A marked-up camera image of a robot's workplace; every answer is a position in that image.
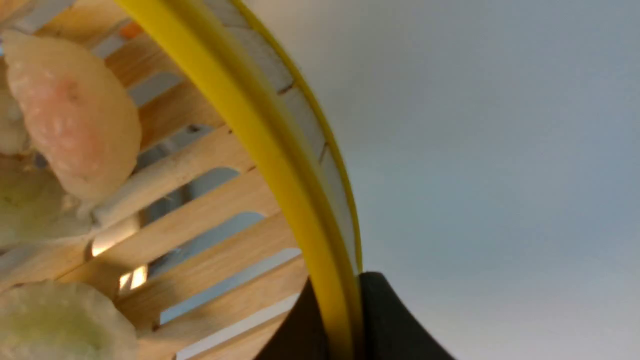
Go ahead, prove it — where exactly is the pink dumpling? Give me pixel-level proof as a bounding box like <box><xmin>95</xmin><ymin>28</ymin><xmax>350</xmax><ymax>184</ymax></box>
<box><xmin>1</xmin><ymin>30</ymin><xmax>142</xmax><ymax>205</ymax></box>

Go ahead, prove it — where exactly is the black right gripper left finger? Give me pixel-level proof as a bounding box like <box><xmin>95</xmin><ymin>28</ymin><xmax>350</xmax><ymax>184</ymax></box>
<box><xmin>254</xmin><ymin>279</ymin><xmax>329</xmax><ymax>360</ymax></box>

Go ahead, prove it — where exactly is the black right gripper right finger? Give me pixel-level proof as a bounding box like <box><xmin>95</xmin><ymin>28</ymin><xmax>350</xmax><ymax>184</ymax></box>
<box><xmin>359</xmin><ymin>272</ymin><xmax>453</xmax><ymax>360</ymax></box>

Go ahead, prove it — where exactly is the bamboo steamer basket yellow rim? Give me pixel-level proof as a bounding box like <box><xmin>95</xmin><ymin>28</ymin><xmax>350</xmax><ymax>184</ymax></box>
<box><xmin>1</xmin><ymin>0</ymin><xmax>364</xmax><ymax>360</ymax></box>

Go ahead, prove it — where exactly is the yellow-green round bun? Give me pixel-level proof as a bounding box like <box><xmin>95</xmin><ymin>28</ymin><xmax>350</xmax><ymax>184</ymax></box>
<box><xmin>0</xmin><ymin>280</ymin><xmax>138</xmax><ymax>360</ymax></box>

